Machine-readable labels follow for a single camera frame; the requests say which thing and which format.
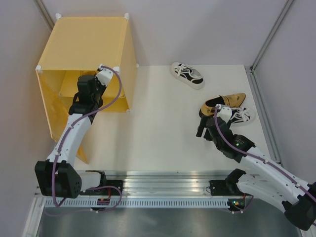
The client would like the black white sneaker near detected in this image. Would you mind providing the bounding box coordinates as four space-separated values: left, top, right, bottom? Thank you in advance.
229 107 256 126

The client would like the black white sneaker far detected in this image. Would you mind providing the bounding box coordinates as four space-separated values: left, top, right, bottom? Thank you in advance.
170 62 204 89

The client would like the gold loafer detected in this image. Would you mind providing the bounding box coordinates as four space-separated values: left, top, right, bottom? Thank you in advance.
198 93 246 118
80 71 96 76

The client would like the left aluminium frame post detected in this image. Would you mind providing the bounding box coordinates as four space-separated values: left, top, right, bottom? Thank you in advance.
33 0 55 31

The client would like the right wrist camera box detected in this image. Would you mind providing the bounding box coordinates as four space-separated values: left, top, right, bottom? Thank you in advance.
215 104 233 123

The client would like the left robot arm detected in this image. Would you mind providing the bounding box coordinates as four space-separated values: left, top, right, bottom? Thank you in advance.
35 71 113 198

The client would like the white slotted cable duct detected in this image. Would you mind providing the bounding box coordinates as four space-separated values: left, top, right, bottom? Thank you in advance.
44 198 244 208

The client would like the aluminium frame post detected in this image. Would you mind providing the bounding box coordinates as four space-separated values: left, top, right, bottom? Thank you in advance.
33 0 55 31
244 0 296 163

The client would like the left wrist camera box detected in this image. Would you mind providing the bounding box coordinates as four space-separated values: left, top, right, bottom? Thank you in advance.
96 64 114 87

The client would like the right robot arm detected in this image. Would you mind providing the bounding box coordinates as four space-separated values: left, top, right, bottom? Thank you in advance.
197 117 316 231

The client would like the black white sneaker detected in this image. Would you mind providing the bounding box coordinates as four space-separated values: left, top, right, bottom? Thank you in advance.
170 62 204 89
229 107 256 126

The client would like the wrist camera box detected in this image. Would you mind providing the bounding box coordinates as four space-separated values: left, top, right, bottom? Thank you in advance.
215 104 233 123
96 64 114 87

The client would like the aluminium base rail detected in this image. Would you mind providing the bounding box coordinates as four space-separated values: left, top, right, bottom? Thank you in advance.
35 168 241 198

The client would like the right aluminium frame post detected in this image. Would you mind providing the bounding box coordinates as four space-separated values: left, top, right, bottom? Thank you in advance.
244 0 296 163

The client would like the yellow plastic shoe cabinet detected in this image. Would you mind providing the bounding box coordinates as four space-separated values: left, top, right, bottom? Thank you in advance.
35 13 139 164

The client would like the yellow cabinet door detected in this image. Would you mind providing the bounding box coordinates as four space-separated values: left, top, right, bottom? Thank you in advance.
37 73 90 164

